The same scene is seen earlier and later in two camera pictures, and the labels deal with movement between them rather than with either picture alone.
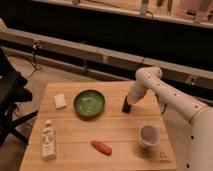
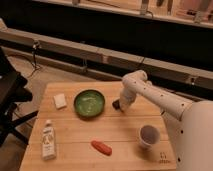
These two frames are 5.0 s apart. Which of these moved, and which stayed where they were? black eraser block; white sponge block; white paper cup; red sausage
Moved: black eraser block
Stayed: white sponge block; white paper cup; red sausage
